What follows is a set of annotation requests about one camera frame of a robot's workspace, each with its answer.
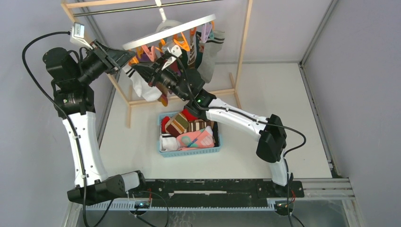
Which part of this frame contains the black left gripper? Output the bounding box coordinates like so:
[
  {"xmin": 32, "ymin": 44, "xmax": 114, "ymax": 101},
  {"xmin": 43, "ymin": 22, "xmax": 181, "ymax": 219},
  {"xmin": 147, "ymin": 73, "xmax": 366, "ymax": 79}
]
[{"xmin": 76, "ymin": 39, "xmax": 136, "ymax": 85}]

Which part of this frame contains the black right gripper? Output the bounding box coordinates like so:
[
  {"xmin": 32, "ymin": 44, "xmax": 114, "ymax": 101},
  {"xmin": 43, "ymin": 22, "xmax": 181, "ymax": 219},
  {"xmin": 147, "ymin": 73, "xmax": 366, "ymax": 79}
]
[{"xmin": 133, "ymin": 55, "xmax": 189, "ymax": 102}]

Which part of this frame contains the white black striped sock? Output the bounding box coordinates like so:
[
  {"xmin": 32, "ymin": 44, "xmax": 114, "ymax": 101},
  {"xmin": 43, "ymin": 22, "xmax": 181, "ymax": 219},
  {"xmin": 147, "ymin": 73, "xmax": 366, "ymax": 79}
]
[{"xmin": 122, "ymin": 65, "xmax": 162, "ymax": 102}]

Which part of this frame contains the purple striped sock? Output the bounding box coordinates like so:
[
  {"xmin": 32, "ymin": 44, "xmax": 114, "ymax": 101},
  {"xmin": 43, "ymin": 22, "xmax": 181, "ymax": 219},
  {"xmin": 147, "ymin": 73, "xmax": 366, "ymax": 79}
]
[{"xmin": 156, "ymin": 83, "xmax": 168, "ymax": 106}]

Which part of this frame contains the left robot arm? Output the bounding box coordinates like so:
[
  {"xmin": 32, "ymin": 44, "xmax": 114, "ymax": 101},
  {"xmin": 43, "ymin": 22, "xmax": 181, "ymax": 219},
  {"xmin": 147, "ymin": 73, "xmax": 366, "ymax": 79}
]
[{"xmin": 43, "ymin": 41, "xmax": 148, "ymax": 206}]

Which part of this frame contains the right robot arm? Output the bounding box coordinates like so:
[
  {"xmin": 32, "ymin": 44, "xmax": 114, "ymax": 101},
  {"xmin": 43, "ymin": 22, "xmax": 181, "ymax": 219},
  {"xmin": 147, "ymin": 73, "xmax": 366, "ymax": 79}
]
[{"xmin": 132, "ymin": 62, "xmax": 292, "ymax": 197}]

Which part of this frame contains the white round sock hanger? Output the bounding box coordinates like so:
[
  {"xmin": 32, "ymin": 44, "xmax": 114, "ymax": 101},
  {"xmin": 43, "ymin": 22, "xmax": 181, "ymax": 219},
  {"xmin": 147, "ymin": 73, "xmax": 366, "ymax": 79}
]
[{"xmin": 122, "ymin": 0, "xmax": 216, "ymax": 50}]

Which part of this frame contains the pink clothespin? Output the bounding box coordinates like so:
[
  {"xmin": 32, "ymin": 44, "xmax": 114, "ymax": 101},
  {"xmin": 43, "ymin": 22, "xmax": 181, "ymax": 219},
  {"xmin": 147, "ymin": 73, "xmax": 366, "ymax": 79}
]
[{"xmin": 141, "ymin": 45, "xmax": 157, "ymax": 61}]

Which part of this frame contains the orange clothespin right front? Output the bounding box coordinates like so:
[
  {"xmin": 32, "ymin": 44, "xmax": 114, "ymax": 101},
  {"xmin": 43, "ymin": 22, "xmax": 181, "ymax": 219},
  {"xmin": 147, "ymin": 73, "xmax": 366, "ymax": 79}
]
[{"xmin": 173, "ymin": 32, "xmax": 190, "ymax": 52}]

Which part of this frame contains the grey striped hanging sock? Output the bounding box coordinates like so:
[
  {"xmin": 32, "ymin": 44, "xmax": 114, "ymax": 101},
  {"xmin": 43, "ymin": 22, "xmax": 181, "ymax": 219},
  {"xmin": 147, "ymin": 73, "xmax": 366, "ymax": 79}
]
[{"xmin": 195, "ymin": 30, "xmax": 226, "ymax": 83}]

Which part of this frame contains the metal hanging rod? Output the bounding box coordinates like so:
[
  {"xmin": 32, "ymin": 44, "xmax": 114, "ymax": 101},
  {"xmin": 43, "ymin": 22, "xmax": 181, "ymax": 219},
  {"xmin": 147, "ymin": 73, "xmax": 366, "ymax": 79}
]
[{"xmin": 73, "ymin": 0, "xmax": 220, "ymax": 17}]

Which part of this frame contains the red sock in basket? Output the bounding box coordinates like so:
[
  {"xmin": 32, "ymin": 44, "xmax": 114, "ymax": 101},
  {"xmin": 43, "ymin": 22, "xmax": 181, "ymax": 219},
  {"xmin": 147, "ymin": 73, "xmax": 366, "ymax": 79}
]
[{"xmin": 181, "ymin": 109, "xmax": 198, "ymax": 122}]

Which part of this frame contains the maroon tan striped sock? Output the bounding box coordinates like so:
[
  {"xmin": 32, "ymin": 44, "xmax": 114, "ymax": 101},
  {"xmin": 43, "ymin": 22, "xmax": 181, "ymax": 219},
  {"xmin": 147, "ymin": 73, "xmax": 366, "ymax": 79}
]
[{"xmin": 165, "ymin": 112, "xmax": 188, "ymax": 137}]

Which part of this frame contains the light blue plastic basket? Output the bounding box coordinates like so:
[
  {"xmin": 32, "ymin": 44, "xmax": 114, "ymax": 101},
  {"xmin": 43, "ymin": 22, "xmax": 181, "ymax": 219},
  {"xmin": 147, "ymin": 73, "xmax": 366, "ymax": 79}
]
[{"xmin": 157, "ymin": 112, "xmax": 222, "ymax": 157}]

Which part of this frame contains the brown white striped sock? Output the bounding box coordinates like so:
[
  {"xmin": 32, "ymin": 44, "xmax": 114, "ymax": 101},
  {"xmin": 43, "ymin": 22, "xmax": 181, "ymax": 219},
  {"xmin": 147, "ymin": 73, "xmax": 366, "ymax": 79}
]
[{"xmin": 186, "ymin": 119, "xmax": 215, "ymax": 132}]

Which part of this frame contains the purple clothespin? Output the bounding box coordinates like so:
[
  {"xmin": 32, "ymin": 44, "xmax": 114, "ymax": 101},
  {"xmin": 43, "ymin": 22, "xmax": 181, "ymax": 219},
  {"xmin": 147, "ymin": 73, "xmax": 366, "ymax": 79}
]
[{"xmin": 200, "ymin": 23, "xmax": 213, "ymax": 43}]

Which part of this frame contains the pink sock in basket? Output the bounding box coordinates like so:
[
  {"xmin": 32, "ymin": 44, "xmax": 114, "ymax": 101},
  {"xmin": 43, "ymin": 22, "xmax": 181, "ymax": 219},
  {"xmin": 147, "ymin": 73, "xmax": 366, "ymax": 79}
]
[{"xmin": 176, "ymin": 126, "xmax": 215, "ymax": 150}]

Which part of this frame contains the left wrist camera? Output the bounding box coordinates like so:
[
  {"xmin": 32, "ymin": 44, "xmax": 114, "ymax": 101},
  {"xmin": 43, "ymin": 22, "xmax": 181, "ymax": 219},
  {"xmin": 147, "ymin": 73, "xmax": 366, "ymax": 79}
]
[{"xmin": 70, "ymin": 22, "xmax": 87, "ymax": 47}]

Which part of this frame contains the wooden drying rack frame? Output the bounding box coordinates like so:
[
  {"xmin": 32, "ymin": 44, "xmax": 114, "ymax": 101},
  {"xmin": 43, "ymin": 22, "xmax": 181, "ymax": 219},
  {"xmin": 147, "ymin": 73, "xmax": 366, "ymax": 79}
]
[{"xmin": 61, "ymin": 0, "xmax": 253, "ymax": 129}]

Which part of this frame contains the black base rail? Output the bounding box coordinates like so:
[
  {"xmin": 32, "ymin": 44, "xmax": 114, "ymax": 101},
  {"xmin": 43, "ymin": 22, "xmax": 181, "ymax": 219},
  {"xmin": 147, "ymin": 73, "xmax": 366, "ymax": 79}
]
[{"xmin": 132, "ymin": 179, "xmax": 305, "ymax": 209}]

